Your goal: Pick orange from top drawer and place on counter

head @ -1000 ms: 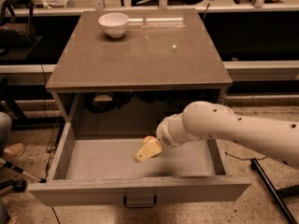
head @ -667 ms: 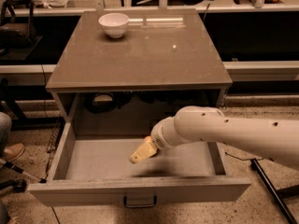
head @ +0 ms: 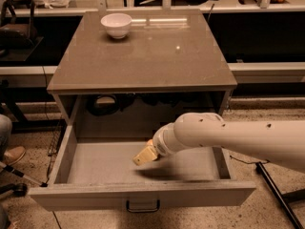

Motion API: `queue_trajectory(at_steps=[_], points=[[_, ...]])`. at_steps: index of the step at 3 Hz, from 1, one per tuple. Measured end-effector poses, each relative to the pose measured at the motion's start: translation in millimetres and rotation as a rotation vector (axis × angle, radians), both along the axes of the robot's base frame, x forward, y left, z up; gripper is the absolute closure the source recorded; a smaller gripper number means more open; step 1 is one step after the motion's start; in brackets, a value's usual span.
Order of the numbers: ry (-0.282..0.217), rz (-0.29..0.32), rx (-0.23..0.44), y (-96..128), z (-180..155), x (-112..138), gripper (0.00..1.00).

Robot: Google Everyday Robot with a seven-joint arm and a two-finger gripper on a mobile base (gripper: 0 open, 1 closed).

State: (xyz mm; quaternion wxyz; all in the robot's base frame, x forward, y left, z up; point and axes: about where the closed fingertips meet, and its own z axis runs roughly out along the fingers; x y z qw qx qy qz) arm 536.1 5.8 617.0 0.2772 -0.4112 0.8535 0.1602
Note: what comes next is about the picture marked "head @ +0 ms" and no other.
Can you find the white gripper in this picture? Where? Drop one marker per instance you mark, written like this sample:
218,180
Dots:
159,142

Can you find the orange fruit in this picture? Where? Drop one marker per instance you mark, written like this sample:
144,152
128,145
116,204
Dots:
149,142

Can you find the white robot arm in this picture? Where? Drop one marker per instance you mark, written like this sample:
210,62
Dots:
280,142

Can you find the open grey top drawer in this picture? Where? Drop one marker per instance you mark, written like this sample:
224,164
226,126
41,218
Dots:
94,173

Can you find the grey cabinet with counter top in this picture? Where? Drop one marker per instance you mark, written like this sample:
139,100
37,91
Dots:
168,65

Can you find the black metal stand leg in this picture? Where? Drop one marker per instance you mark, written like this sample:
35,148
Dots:
285,200

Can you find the white ceramic bowl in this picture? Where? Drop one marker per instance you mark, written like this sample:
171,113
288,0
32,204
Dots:
117,25

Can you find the black chair base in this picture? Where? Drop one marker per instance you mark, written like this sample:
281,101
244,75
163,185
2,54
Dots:
19,189

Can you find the brown shoe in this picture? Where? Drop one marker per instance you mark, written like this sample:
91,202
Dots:
14,155

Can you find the person's jeans leg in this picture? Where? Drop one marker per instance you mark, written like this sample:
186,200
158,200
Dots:
5,131

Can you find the dark chair at left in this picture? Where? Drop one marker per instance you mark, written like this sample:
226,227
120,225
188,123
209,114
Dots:
17,40

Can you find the black drawer handle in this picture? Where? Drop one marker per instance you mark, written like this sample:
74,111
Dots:
143,207

